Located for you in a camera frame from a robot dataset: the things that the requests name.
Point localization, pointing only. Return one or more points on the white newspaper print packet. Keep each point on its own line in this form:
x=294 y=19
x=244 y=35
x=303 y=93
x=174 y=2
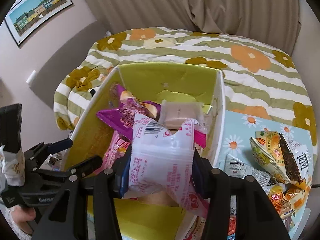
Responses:
x=236 y=168

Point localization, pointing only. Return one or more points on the beige wafer packet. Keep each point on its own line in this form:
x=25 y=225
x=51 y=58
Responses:
x=173 y=114

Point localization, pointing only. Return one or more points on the framed houses picture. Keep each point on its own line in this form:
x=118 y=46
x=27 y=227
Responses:
x=28 y=15

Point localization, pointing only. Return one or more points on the floral striped quilt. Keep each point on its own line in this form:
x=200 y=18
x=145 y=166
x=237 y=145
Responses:
x=259 y=80

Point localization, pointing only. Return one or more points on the left hand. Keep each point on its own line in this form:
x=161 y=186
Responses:
x=21 y=216

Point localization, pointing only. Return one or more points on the white pink snack packet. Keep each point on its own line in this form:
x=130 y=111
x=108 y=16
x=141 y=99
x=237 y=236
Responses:
x=162 y=161

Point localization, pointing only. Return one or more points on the green cardboard storage box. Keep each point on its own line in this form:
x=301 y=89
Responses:
x=157 y=215

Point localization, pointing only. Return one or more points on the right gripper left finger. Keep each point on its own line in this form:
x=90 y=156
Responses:
x=66 y=216

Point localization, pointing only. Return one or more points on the beige curtain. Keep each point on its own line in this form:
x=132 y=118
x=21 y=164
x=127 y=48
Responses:
x=274 y=22

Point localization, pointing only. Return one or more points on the white wall switch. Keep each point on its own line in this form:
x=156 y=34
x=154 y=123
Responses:
x=31 y=77

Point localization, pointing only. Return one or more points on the purple snack packet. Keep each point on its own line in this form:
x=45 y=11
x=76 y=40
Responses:
x=121 y=119

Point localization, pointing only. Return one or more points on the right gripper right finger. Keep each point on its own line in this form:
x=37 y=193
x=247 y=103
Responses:
x=256 y=217

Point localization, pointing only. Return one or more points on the pink snack bag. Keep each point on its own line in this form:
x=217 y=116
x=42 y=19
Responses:
x=117 y=149

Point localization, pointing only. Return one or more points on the yellow triangular chip bag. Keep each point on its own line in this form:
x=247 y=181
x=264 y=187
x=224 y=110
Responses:
x=267 y=153

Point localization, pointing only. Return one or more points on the daisy pattern blue tablecloth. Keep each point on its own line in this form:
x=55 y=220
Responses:
x=235 y=141

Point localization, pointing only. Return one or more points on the orange noodle snack bag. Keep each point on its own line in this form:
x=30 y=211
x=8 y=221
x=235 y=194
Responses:
x=287 y=199

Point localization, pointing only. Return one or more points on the white black Tatre snack bag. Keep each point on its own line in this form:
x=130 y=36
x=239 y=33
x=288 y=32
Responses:
x=296 y=159

